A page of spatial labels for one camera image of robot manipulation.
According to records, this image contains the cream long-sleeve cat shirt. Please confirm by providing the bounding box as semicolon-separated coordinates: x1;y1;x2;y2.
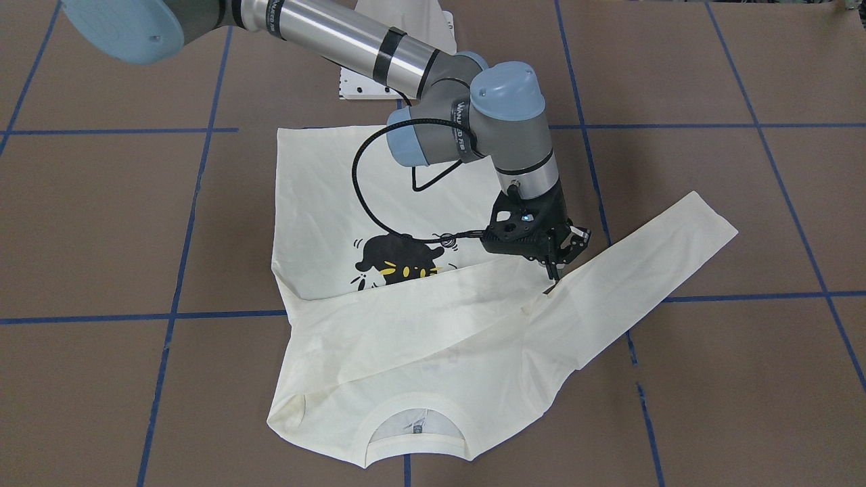
267;126;738;467

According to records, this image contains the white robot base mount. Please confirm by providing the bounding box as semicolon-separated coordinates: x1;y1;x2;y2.
338;0;459;102

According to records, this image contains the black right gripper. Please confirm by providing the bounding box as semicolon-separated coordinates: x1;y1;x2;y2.
480;183;591;281

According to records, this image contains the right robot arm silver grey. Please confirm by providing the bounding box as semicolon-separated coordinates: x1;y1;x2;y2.
61;1;591;281

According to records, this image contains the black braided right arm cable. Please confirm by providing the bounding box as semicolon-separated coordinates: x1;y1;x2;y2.
351;119;485;246

